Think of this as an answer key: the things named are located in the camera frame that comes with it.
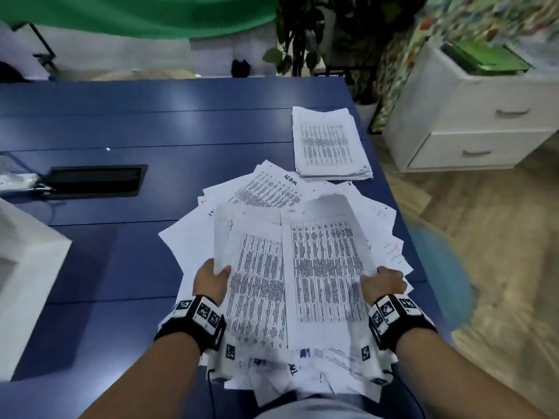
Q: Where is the person's right hand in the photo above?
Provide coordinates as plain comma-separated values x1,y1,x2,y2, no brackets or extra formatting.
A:
360,266,408,307

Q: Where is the person's left hand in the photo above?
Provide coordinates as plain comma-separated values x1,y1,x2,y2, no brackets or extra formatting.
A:
192,258,232,304

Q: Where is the printed table sheet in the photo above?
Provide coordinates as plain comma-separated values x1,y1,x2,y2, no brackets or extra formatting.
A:
214,204,290,350
281,194,381,350

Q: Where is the person's left forearm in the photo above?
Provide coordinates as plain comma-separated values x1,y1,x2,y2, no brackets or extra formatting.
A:
81,331,219,419

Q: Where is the person's right forearm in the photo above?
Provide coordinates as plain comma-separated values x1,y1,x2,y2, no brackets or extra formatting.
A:
395,329,549,419

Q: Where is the pile of loose white papers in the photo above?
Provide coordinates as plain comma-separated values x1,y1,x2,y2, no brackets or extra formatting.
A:
158,160,415,408

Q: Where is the black wrist band with markers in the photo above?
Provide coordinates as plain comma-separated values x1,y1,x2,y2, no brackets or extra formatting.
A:
368,293,437,354
154,294,227,356

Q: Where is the blue floor mat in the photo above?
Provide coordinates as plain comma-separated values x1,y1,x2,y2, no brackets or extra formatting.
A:
404,218,477,333

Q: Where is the neat stack of printed papers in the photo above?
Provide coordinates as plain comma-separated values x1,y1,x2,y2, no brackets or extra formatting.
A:
291,106,374,181

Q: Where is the white plant pot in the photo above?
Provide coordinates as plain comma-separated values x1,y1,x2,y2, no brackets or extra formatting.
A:
355,100,379,128

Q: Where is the white box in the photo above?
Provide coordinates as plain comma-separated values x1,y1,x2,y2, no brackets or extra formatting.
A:
0,198,72,382

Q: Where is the green leafy plant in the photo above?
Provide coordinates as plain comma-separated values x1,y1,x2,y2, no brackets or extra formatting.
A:
262,0,350,77

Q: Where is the green book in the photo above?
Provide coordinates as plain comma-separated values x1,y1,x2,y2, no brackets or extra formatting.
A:
441,41,534,77

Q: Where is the green cloth backdrop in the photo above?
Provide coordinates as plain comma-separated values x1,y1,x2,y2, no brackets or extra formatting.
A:
0,0,280,40

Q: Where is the colourful patterned cloth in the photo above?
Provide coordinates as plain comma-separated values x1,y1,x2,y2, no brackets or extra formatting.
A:
369,0,559,132

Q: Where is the black metal stand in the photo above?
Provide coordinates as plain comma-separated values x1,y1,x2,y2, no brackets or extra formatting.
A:
12,22,58,73

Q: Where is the thin black cable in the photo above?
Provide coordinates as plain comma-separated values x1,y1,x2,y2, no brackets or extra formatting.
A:
206,368,220,419

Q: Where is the black desk cable grommet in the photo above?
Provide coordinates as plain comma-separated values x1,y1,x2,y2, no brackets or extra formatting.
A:
45,165,148,199

